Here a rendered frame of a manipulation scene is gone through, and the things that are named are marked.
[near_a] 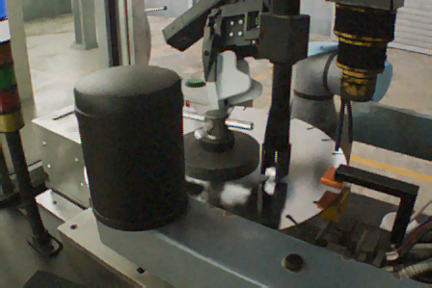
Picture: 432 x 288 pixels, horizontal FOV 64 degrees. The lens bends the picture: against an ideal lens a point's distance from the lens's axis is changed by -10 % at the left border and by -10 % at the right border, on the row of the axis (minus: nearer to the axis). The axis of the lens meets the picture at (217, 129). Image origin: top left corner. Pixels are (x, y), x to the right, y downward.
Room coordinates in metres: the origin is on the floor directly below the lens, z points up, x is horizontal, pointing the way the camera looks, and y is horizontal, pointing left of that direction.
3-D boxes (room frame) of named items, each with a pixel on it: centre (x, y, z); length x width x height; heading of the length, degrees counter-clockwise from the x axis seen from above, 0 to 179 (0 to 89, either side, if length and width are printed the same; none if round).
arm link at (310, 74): (0.99, -0.27, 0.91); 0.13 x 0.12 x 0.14; 42
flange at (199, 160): (0.43, 0.00, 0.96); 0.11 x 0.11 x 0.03
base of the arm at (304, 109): (1.00, -0.27, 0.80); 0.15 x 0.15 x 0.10
